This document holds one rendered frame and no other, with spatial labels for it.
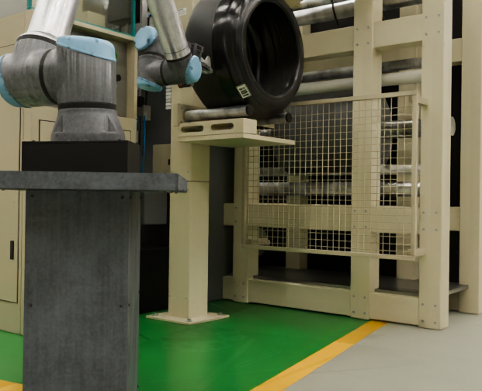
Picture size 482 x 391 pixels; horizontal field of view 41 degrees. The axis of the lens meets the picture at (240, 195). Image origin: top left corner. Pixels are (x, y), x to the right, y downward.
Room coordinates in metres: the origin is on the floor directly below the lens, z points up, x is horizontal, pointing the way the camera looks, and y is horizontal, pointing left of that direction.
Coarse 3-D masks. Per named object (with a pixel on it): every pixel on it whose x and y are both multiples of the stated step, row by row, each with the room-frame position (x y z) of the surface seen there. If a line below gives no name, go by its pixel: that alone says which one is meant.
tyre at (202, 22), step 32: (224, 0) 2.51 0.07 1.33; (256, 0) 2.55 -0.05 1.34; (192, 32) 2.55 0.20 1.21; (224, 32) 2.46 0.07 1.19; (256, 32) 2.95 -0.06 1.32; (288, 32) 2.87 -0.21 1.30; (224, 64) 2.48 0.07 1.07; (256, 64) 2.99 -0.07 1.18; (288, 64) 2.91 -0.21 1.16; (224, 96) 2.57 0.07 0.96; (256, 96) 2.56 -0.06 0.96; (288, 96) 2.73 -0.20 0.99
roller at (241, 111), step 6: (216, 108) 2.64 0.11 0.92; (222, 108) 2.61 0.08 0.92; (228, 108) 2.59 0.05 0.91; (234, 108) 2.57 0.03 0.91; (240, 108) 2.55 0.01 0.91; (246, 108) 2.53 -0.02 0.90; (252, 108) 2.55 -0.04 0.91; (186, 114) 2.73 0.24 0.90; (192, 114) 2.70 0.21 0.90; (198, 114) 2.69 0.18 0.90; (204, 114) 2.66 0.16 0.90; (210, 114) 2.64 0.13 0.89; (216, 114) 2.63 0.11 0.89; (222, 114) 2.61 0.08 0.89; (228, 114) 2.59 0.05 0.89; (234, 114) 2.57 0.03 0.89; (240, 114) 2.56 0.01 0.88; (246, 114) 2.54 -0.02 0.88; (186, 120) 2.75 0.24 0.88; (192, 120) 2.73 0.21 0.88
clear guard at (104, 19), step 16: (32, 0) 2.49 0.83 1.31; (80, 0) 2.67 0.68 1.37; (96, 0) 2.74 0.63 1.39; (112, 0) 2.80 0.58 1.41; (128, 0) 2.88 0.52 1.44; (80, 16) 2.67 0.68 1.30; (96, 16) 2.74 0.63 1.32; (112, 16) 2.80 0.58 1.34; (128, 16) 2.88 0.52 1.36; (128, 32) 2.88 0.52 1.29
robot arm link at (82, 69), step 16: (64, 48) 1.60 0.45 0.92; (80, 48) 1.59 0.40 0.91; (96, 48) 1.60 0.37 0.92; (112, 48) 1.64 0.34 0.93; (48, 64) 1.62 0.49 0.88; (64, 64) 1.60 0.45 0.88; (80, 64) 1.59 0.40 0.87; (96, 64) 1.60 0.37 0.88; (112, 64) 1.64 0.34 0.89; (48, 80) 1.63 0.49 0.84; (64, 80) 1.60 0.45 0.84; (80, 80) 1.59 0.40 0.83; (96, 80) 1.60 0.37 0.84; (112, 80) 1.64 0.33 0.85; (48, 96) 1.66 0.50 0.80; (64, 96) 1.60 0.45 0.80; (80, 96) 1.59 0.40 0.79; (96, 96) 1.60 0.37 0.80; (112, 96) 1.64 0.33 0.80
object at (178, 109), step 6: (174, 108) 2.72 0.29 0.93; (180, 108) 2.72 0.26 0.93; (186, 108) 2.75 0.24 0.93; (192, 108) 2.78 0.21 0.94; (198, 108) 2.81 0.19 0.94; (204, 108) 2.85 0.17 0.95; (174, 114) 2.72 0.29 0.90; (180, 114) 2.72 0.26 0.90; (174, 120) 2.72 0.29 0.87; (180, 120) 2.72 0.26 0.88; (198, 120) 2.81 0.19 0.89; (204, 120) 2.85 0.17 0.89; (210, 120) 2.88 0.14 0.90
